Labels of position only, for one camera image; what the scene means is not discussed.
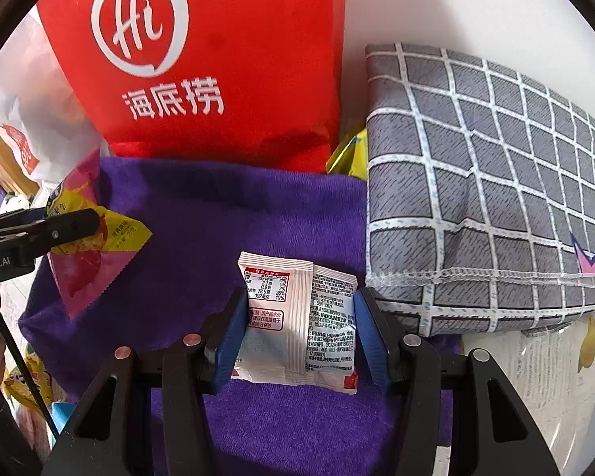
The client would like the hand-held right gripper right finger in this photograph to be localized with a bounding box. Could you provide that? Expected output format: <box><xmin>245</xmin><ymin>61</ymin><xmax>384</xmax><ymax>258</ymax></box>
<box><xmin>353</xmin><ymin>286</ymin><xmax>562</xmax><ymax>476</ymax></box>

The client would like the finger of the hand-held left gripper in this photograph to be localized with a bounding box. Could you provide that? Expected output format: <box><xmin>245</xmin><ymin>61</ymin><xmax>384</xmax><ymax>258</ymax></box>
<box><xmin>0</xmin><ymin>207</ymin><xmax>106</xmax><ymax>269</ymax></box>

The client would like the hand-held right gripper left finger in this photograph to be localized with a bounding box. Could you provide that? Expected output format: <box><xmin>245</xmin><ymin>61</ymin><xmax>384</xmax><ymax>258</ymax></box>
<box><xmin>42</xmin><ymin>286</ymin><xmax>251</xmax><ymax>476</ymax></box>

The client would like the yellow pink snack packet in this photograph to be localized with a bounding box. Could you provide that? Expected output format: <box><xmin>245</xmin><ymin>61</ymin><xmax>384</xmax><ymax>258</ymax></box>
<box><xmin>46</xmin><ymin>187</ymin><xmax>153</xmax><ymax>321</ymax></box>

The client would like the white snack packet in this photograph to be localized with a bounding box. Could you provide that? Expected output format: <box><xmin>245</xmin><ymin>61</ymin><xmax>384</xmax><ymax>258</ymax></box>
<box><xmin>230</xmin><ymin>251</ymin><xmax>361</xmax><ymax>395</ymax></box>

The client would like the pink snack packet blue label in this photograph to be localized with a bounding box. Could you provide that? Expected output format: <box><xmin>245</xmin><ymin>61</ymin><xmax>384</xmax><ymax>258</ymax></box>
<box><xmin>44</xmin><ymin>148</ymin><xmax>103</xmax><ymax>209</ymax></box>

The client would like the white plastic bag red label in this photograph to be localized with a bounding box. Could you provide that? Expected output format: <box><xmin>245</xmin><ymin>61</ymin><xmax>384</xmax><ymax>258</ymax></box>
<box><xmin>0</xmin><ymin>14</ymin><xmax>111</xmax><ymax>185</ymax></box>

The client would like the crumpled yellow snack packet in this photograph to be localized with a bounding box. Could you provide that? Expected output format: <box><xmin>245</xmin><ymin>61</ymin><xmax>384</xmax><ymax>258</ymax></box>
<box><xmin>4</xmin><ymin>341</ymin><xmax>66</xmax><ymax>410</ymax></box>

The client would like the purple towel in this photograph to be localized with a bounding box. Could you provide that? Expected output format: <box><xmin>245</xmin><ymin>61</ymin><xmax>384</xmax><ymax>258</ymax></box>
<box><xmin>19</xmin><ymin>155</ymin><xmax>463</xmax><ymax>476</ymax></box>

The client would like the light blue box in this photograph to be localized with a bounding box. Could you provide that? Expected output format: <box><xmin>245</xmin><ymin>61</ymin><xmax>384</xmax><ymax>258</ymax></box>
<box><xmin>50</xmin><ymin>401</ymin><xmax>80</xmax><ymax>438</ymax></box>

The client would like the fruit print tablecloth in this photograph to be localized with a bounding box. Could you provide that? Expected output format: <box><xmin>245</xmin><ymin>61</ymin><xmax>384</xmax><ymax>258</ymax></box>
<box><xmin>449</xmin><ymin>313</ymin><xmax>595</xmax><ymax>476</ymax></box>

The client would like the grey checked folded cloth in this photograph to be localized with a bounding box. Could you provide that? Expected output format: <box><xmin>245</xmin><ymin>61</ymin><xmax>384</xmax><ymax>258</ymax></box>
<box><xmin>364</xmin><ymin>42</ymin><xmax>595</xmax><ymax>339</ymax></box>

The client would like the red bag white logo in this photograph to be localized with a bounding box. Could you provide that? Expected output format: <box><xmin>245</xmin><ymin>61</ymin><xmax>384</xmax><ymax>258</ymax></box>
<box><xmin>36</xmin><ymin>0</ymin><xmax>349</xmax><ymax>175</ymax></box>

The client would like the black cable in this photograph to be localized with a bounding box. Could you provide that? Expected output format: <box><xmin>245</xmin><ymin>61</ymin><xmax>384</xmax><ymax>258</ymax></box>
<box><xmin>0</xmin><ymin>278</ymin><xmax>59</xmax><ymax>440</ymax></box>

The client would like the wooden frame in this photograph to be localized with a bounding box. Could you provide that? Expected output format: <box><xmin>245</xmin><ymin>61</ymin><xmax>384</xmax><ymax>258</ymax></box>
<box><xmin>0</xmin><ymin>136</ymin><xmax>41</xmax><ymax>200</ymax></box>

